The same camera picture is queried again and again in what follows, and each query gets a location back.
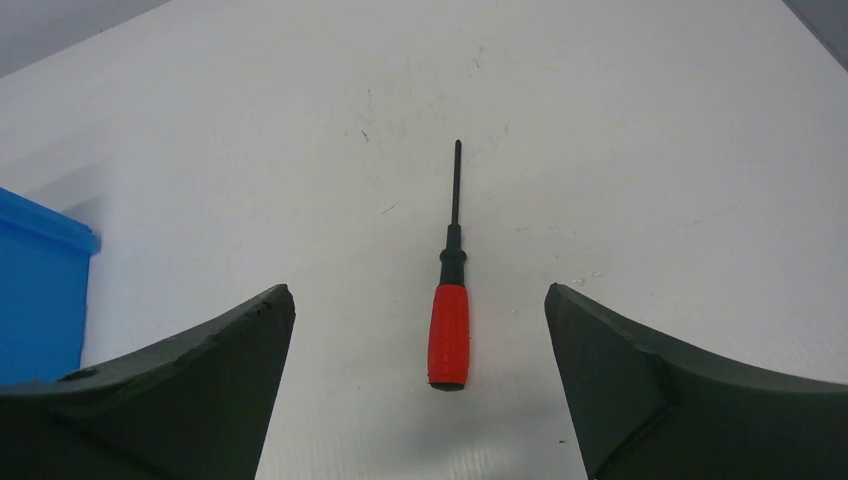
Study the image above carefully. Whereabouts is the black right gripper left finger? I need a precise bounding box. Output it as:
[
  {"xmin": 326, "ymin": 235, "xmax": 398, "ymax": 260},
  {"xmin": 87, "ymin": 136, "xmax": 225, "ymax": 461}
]
[{"xmin": 1, "ymin": 284, "xmax": 296, "ymax": 479}]

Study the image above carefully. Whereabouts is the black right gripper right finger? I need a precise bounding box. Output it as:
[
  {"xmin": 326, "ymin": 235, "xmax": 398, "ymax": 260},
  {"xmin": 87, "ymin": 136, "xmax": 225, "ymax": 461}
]
[{"xmin": 544, "ymin": 284, "xmax": 847, "ymax": 479}]

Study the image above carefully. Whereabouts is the red and black screwdriver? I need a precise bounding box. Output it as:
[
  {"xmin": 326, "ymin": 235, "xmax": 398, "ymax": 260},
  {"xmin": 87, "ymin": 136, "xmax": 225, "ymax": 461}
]
[{"xmin": 427, "ymin": 140, "xmax": 470, "ymax": 392}]

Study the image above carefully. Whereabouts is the blue plastic bin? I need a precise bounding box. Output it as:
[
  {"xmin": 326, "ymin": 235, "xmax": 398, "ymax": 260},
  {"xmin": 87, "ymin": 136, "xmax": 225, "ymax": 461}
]
[{"xmin": 1, "ymin": 189, "xmax": 100, "ymax": 386}]

